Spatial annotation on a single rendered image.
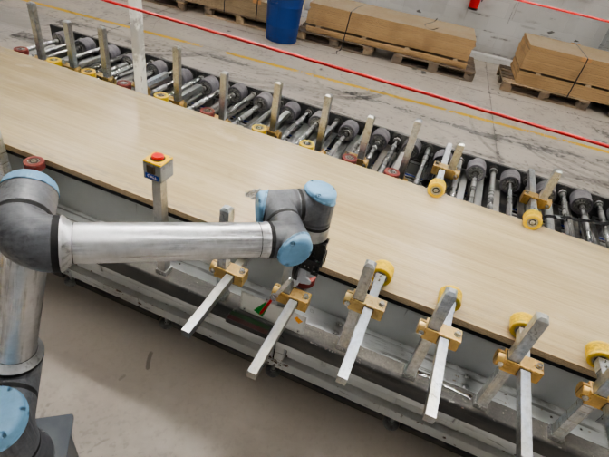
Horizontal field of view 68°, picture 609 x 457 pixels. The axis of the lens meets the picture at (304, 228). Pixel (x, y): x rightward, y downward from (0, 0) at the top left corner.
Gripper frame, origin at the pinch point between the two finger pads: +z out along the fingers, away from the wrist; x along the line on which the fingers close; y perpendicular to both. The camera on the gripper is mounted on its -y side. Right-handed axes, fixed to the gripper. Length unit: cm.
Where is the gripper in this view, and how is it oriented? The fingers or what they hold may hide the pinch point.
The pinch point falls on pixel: (295, 280)
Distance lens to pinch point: 144.3
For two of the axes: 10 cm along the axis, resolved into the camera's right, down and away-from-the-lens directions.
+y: 9.2, 3.4, -2.0
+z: -1.5, 7.7, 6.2
